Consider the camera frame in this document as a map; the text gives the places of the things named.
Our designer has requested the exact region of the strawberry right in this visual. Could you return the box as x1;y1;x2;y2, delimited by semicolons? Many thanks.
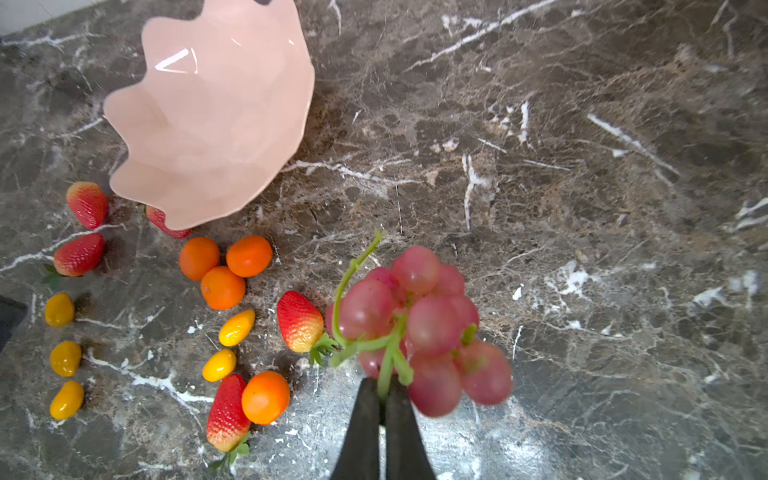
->
276;291;338;365

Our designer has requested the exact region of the orange bottom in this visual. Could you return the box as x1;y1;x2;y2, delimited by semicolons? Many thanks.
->
241;371;291;425

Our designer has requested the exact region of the orange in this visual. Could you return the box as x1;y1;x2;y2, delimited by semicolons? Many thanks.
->
179;237;220;281
226;236;273;278
241;371;291;425
200;266;246;311

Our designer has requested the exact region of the pink wavy fruit bowl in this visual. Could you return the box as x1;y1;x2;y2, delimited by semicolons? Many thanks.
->
104;1;315;230

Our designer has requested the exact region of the red grape bunch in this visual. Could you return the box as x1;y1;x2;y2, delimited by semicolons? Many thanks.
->
328;232;514;418

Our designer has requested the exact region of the strawberry far left lower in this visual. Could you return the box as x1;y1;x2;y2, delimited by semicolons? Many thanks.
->
43;233;105;286

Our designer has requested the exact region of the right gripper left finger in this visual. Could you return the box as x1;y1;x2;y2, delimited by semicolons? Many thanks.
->
330;378;381;480

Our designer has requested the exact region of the yellow kumquat centre upper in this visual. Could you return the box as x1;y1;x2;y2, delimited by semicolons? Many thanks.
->
219;310;256;347

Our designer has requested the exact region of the yellow kumquat left middle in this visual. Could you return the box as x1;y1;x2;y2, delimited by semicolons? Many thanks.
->
49;340;82;378

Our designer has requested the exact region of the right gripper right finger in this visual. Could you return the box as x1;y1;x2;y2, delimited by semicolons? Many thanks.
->
383;380;436;480

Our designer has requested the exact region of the yellow kumquat left bottom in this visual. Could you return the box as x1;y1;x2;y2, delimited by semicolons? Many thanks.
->
49;381;85;421

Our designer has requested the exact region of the yellow kumquat left top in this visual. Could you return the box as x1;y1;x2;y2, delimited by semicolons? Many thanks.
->
44;293;75;327

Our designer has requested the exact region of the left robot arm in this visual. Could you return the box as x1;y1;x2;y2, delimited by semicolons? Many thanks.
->
0;296;28;350

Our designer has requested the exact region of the strawberry near bowl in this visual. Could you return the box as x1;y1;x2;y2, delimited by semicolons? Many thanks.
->
145;205;192;239

